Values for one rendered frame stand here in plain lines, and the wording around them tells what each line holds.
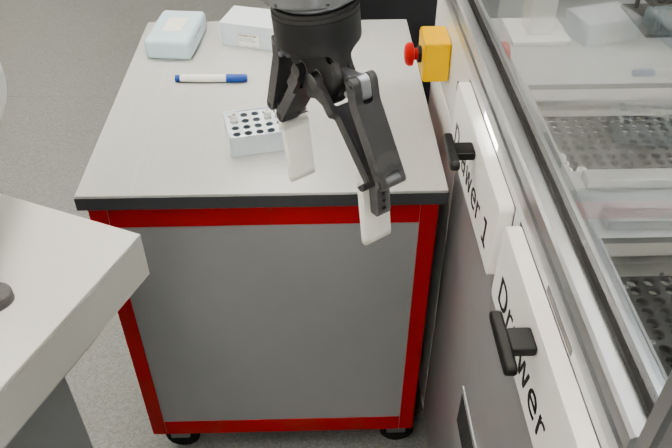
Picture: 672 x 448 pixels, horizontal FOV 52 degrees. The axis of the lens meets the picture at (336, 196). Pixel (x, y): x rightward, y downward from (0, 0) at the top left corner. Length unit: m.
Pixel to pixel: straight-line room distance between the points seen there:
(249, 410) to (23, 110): 1.79
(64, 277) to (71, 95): 2.13
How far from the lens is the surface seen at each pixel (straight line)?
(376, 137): 0.57
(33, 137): 2.78
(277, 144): 1.16
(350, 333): 1.33
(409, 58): 1.19
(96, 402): 1.83
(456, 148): 0.92
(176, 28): 1.49
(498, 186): 0.83
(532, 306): 0.70
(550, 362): 0.66
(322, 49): 0.57
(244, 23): 1.48
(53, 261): 0.92
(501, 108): 0.86
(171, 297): 1.28
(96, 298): 0.89
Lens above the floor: 1.43
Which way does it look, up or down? 39 degrees down
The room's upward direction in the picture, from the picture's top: straight up
